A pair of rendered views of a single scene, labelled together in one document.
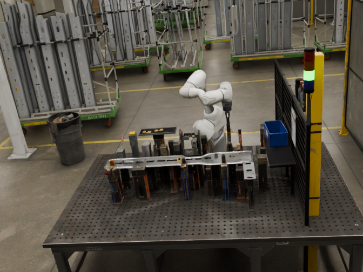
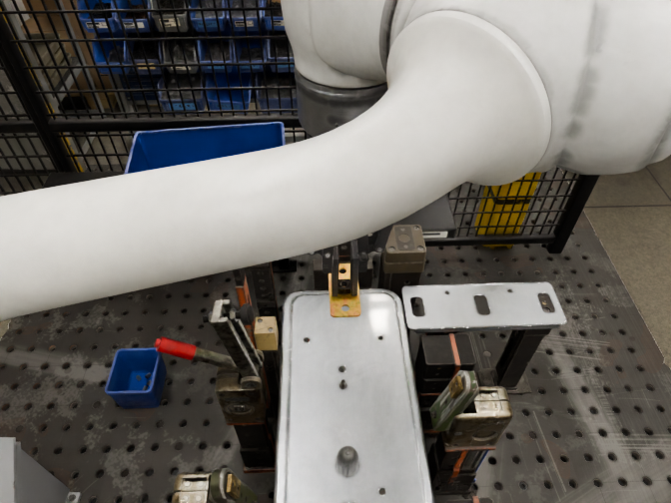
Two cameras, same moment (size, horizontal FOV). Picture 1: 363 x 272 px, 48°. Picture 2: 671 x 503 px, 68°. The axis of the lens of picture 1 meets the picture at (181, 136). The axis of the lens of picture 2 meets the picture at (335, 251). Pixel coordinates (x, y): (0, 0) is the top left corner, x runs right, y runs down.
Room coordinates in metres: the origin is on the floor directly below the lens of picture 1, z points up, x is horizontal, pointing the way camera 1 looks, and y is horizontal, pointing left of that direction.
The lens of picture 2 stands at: (3.34, -0.04, 1.74)
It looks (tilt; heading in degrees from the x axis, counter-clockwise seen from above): 47 degrees down; 260
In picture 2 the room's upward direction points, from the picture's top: straight up
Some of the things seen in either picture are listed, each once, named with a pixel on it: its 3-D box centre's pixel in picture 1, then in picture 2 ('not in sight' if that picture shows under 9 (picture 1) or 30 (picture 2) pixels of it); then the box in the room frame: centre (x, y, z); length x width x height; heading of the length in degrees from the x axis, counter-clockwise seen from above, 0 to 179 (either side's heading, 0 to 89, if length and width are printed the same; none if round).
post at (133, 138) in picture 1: (135, 154); not in sight; (3.73, 0.48, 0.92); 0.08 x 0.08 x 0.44; 82
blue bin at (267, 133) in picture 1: (275, 133); (214, 175); (3.45, -0.88, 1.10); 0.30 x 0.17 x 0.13; 177
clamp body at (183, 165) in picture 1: (186, 181); not in sight; (3.15, 0.01, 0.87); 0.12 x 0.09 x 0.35; 172
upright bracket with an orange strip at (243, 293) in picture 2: (241, 153); (256, 350); (3.40, -0.54, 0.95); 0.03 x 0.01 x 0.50; 82
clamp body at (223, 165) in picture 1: (224, 181); (461, 447); (3.07, -0.33, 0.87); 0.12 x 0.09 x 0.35; 172
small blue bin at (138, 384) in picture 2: not in sight; (139, 379); (3.67, -0.64, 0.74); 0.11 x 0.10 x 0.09; 82
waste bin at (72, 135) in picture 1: (68, 138); not in sight; (5.73, 1.72, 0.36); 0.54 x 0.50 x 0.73; 172
